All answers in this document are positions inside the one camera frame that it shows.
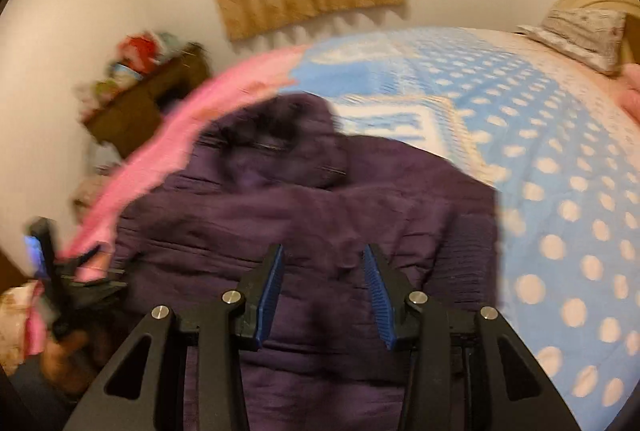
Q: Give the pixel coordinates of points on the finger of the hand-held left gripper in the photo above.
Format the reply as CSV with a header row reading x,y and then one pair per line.
x,y
92,286

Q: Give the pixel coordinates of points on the pile of beige clothes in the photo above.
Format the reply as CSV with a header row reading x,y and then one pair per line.
x,y
90,196

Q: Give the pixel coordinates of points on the floral pillow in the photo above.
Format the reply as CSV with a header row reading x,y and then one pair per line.
x,y
580,36

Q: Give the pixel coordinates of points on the floral cream cloth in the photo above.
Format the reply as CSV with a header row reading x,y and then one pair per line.
x,y
15,326

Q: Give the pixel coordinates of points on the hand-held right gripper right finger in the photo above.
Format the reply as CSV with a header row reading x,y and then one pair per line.
x,y
380,301

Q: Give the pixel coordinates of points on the red gift bag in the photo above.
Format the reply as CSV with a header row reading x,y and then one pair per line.
x,y
136,50

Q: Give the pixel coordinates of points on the brown wooden cabinet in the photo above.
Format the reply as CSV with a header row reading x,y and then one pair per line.
x,y
135,106

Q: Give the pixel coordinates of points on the purple padded jacket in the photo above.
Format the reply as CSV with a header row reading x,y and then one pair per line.
x,y
310,221

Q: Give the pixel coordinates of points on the blue and pink printed blanket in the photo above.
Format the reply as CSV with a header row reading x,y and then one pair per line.
x,y
525,161

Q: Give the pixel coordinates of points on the pile of colourful packets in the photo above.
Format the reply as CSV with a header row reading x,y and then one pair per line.
x,y
112,78

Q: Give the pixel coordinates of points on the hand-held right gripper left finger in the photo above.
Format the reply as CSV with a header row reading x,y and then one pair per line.
x,y
267,301

